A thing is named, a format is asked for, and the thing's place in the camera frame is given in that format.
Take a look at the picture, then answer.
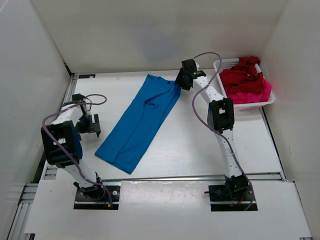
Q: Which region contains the blue t shirt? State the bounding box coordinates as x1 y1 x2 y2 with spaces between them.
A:
94 74 181 174

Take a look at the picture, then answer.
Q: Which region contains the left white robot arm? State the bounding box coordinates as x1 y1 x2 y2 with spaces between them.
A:
40 93 106 202

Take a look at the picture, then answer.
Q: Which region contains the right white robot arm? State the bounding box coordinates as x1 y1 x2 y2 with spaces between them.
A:
174 58 255 203

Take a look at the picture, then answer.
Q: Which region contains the white plastic basket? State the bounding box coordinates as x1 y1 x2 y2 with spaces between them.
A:
213 58 276 111

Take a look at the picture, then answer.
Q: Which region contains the black label sticker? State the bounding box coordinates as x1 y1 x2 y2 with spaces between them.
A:
78 74 96 79

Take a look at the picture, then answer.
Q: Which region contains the dark red t shirt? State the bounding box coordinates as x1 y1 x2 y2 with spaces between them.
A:
219 56 266 95

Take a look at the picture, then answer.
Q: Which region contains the pink t shirt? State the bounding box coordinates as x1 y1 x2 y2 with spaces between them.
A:
227 78 272 104

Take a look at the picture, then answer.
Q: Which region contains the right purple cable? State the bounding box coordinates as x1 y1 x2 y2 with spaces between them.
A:
191 51 256 209

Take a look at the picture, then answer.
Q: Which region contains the purple cable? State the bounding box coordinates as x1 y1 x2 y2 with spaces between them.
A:
41 93 113 207
191 51 256 209

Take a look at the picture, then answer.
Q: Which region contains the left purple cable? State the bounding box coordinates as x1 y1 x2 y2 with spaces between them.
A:
41 93 113 207

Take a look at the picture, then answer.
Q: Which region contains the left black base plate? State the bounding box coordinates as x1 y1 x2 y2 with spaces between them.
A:
73 185 121 211

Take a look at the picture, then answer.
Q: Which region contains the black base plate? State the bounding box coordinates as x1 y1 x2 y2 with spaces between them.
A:
204 185 258 212
73 185 121 211

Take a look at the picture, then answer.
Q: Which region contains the aluminium frame rail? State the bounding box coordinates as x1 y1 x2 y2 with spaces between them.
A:
10 72 284 240

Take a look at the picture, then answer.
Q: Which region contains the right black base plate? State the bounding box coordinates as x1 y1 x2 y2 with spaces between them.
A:
204 185 258 212

